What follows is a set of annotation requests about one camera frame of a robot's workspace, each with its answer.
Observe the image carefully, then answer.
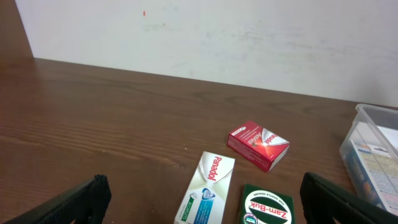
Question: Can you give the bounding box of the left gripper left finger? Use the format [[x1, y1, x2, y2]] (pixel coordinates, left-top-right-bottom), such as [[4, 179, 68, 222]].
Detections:
[[6, 174, 111, 224]]

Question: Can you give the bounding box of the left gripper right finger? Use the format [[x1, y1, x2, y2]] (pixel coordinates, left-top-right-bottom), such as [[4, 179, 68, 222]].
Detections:
[[300, 172, 397, 224]]

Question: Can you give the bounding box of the red Panadol Actifast box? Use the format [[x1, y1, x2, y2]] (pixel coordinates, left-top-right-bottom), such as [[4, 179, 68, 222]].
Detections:
[[226, 121, 290, 172]]

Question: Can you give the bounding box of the white Panadol box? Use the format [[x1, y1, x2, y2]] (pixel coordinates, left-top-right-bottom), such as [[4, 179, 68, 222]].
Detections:
[[174, 151, 235, 224]]

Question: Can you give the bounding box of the clear plastic container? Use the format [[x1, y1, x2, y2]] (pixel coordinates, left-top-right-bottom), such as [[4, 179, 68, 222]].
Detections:
[[340, 104, 397, 215]]

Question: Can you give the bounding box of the green Zam-Buk tin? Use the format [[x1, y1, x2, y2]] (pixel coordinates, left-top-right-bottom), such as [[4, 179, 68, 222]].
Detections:
[[237, 184, 295, 224]]

